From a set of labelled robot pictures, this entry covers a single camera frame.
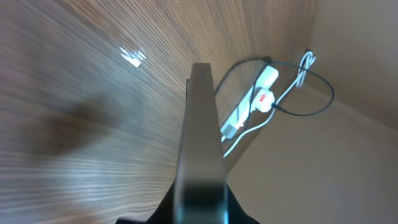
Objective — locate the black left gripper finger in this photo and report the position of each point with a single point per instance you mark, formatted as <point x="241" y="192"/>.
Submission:
<point x="162" y="215"/>

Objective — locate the Galaxy S25 smartphone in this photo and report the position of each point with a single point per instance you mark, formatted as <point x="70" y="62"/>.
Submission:
<point x="200" y="187"/>

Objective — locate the white charger adapter plug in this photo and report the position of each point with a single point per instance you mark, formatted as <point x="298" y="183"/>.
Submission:
<point x="263" y="101"/>

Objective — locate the white power strip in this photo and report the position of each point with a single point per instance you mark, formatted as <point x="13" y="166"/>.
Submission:
<point x="240" y="114"/>

